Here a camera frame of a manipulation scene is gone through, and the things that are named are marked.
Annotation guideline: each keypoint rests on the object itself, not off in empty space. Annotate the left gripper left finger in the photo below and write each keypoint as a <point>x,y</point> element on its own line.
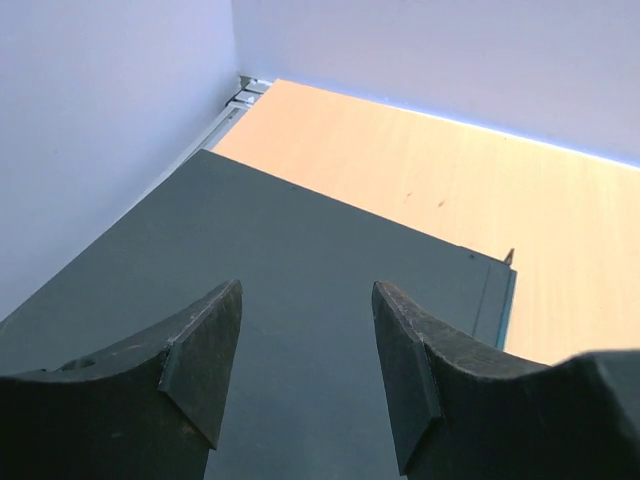
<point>147,407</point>

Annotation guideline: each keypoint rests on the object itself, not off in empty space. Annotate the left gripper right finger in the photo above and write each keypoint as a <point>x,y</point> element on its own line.
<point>460,409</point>

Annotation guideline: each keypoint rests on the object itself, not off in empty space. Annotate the large rack network switch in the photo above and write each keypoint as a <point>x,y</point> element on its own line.
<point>306,398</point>

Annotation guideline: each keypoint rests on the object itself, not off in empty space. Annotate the aluminium frame rail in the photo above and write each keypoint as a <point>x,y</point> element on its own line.
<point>251,90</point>

